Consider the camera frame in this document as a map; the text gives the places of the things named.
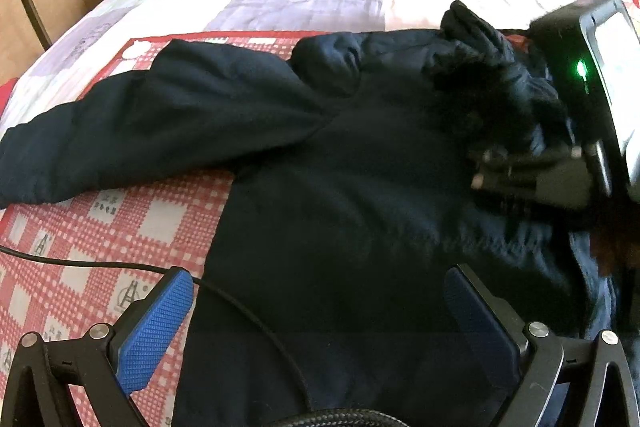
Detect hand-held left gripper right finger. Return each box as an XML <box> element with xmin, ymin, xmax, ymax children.
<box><xmin>444</xmin><ymin>263</ymin><xmax>640</xmax><ymax>427</ymax></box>

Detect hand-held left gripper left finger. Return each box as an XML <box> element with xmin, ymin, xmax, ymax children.
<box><xmin>0</xmin><ymin>266</ymin><xmax>195</xmax><ymax>427</ymax></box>

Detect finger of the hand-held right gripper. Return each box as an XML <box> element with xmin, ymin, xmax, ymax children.
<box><xmin>472</xmin><ymin>144</ymin><xmax>608</xmax><ymax>210</ymax></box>

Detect navy padded jacket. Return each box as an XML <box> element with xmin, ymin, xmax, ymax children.
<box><xmin>0</xmin><ymin>0</ymin><xmax>640</xmax><ymax>427</ymax></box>

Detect red checked blanket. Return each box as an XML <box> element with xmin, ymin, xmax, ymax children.
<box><xmin>0</xmin><ymin>29</ymin><xmax>533</xmax><ymax>427</ymax></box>

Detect black cable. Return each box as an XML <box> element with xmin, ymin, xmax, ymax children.
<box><xmin>0</xmin><ymin>244</ymin><xmax>316</xmax><ymax>413</ymax></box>

